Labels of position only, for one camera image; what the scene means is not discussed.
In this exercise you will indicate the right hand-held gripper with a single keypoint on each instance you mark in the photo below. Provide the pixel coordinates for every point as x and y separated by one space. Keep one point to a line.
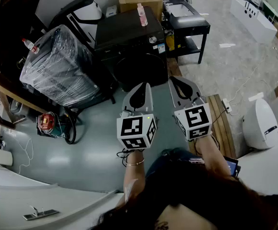
196 118

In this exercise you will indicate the white power strip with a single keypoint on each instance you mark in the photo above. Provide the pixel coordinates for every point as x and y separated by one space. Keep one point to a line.
226 105

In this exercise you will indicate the person's right forearm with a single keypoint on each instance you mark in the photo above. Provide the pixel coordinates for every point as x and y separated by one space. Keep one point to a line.
210 157

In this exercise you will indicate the long white cabinet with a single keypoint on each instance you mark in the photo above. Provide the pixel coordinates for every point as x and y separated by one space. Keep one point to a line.
256 25

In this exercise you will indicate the wooden beam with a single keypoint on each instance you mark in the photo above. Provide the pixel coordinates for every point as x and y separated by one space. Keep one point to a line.
9 87

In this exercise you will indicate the red vacuum cleaner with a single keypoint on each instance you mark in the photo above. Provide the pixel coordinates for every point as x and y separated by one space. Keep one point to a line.
46 121

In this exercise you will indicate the person's left forearm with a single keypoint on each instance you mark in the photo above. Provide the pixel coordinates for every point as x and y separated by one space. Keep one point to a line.
134 176

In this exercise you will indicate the black washing machine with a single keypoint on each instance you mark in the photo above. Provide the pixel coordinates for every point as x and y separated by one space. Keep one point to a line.
129 32

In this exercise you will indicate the white and black exercise machine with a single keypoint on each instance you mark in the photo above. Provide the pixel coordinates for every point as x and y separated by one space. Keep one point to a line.
88 11

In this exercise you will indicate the black table with shelf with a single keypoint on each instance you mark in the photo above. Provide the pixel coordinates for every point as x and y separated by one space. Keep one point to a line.
191 24

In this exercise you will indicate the plastic-wrapped grey appliance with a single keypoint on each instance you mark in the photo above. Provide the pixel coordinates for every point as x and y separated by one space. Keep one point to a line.
57 68

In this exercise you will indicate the pink phone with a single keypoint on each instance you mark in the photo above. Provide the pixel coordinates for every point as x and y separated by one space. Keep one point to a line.
196 161

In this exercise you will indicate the grey bin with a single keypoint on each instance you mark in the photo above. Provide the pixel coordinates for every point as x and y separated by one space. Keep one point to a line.
16 108

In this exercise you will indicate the dark tablet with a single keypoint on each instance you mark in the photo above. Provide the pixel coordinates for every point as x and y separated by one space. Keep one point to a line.
232 165

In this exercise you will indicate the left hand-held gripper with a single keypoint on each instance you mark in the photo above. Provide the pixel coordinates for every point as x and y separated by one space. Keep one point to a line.
131 128

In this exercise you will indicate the white egg-shaped device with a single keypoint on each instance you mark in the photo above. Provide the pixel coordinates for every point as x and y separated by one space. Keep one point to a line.
258 123

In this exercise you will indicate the small white box device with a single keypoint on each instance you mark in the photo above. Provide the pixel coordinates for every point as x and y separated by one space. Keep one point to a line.
111 11

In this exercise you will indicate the yellow container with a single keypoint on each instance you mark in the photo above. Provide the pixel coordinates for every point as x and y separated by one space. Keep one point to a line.
170 43

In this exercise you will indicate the person's blue jeans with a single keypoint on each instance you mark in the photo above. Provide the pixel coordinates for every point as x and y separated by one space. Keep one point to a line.
167 162

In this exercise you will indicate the clear water bottle red label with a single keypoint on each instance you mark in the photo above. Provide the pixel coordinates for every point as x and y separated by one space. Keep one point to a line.
31 46

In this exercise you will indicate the pink floral bottle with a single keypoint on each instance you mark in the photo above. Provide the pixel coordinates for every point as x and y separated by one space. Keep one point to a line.
142 15

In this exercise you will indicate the wooden slatted board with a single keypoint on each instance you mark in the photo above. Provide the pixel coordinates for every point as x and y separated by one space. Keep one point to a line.
221 128

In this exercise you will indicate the brown wooden plank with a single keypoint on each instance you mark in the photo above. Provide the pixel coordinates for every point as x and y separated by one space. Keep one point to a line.
174 67

